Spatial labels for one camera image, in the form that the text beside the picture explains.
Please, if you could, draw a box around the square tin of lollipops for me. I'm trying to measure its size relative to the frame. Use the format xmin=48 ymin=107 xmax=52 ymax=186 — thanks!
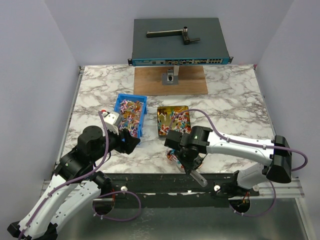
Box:
xmin=157 ymin=105 xmax=192 ymax=140

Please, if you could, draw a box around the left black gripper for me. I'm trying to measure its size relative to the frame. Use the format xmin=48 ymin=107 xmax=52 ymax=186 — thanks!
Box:
xmin=91 ymin=124 xmax=141 ymax=162

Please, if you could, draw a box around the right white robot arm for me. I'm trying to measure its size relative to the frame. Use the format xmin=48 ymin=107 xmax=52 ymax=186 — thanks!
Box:
xmin=164 ymin=126 xmax=292 ymax=196

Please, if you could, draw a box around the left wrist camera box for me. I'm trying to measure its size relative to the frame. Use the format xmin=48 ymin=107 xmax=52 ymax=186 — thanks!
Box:
xmin=102 ymin=111 xmax=123 ymax=135

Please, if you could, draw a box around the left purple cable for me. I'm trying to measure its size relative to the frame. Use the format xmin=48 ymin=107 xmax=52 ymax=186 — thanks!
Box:
xmin=17 ymin=109 xmax=142 ymax=240

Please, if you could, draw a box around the black front mounting rail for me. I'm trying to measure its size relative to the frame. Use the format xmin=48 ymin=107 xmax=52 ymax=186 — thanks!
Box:
xmin=51 ymin=172 xmax=276 ymax=210

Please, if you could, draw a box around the blue plastic candy bin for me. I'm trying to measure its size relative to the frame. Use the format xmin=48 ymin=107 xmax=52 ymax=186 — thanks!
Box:
xmin=114 ymin=93 xmax=148 ymax=138

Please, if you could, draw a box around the gold jar lid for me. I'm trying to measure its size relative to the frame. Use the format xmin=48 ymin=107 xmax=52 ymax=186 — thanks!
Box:
xmin=194 ymin=155 xmax=204 ymax=169

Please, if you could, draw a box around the clear glass jar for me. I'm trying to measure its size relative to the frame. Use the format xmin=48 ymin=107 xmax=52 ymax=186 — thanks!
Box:
xmin=165 ymin=148 xmax=179 ymax=164

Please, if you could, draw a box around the grey metal stand base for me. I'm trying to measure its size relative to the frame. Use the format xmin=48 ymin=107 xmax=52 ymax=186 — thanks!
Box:
xmin=161 ymin=65 xmax=179 ymax=86

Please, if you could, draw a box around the grey network switch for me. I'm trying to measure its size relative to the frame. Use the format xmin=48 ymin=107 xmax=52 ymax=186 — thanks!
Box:
xmin=128 ymin=17 xmax=233 ymax=67

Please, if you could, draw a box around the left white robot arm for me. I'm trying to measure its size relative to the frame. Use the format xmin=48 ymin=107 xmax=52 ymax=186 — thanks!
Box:
xmin=7 ymin=125 xmax=141 ymax=240

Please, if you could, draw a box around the wooden board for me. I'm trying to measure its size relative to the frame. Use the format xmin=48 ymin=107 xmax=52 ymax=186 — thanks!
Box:
xmin=133 ymin=65 xmax=208 ymax=96

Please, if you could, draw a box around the clear plastic scoop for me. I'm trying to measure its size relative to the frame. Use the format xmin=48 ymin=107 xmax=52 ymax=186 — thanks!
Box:
xmin=176 ymin=161 xmax=208 ymax=187

